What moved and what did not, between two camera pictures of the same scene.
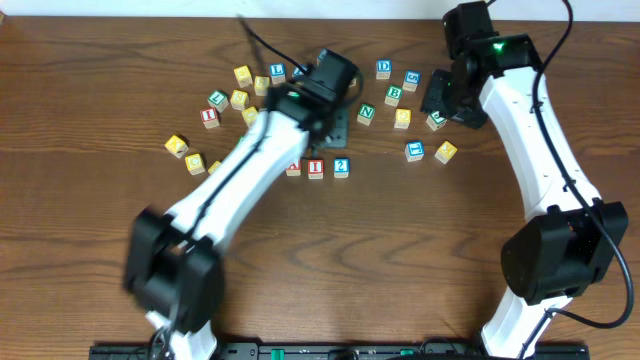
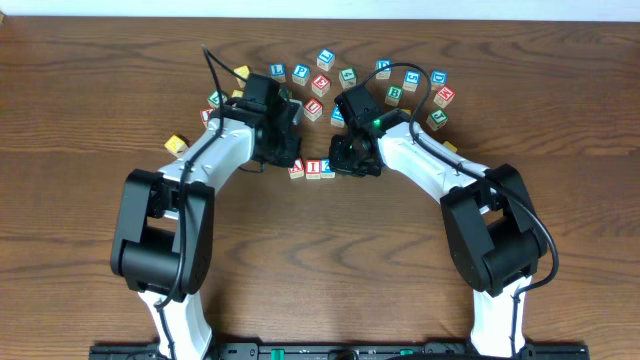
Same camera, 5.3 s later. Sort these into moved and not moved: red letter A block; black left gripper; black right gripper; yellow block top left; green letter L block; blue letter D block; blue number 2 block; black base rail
Moved: black left gripper; blue number 2 block; black right gripper
Not moved: yellow block top left; blue letter D block; green letter L block; red letter A block; black base rail
